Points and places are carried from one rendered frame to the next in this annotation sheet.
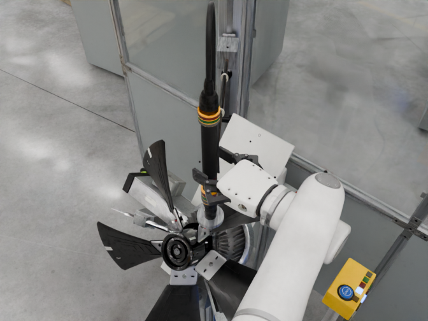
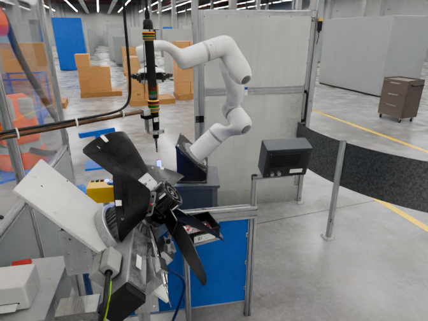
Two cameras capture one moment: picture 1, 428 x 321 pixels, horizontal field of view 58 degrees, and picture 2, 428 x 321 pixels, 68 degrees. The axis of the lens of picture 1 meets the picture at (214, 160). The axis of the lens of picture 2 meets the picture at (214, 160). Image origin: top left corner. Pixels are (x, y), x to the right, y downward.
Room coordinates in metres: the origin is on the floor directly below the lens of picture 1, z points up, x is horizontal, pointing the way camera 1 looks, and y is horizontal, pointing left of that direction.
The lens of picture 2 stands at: (1.33, 0.96, 1.81)
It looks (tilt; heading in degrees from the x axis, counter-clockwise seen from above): 22 degrees down; 220
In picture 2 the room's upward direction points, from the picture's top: straight up
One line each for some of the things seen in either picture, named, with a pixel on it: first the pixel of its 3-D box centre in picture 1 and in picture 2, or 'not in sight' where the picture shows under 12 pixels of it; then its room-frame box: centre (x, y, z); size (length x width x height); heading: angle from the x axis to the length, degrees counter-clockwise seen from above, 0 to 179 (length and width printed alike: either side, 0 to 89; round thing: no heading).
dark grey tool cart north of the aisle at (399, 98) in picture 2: not in sight; (400, 99); (-6.59, -0.38, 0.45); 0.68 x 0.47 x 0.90; 62
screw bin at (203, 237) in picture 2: not in sight; (195, 228); (0.30, -0.03, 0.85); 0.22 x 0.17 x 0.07; 154
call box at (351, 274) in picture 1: (348, 288); (104, 192); (0.55, -0.46, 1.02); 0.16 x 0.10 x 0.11; 140
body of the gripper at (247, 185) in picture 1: (249, 188); (151, 74); (0.49, -0.07, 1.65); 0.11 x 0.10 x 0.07; 50
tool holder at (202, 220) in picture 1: (210, 203); (152, 120); (0.57, 0.01, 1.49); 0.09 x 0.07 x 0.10; 175
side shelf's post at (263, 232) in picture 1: (261, 246); not in sight; (1.05, -0.26, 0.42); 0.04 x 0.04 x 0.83; 50
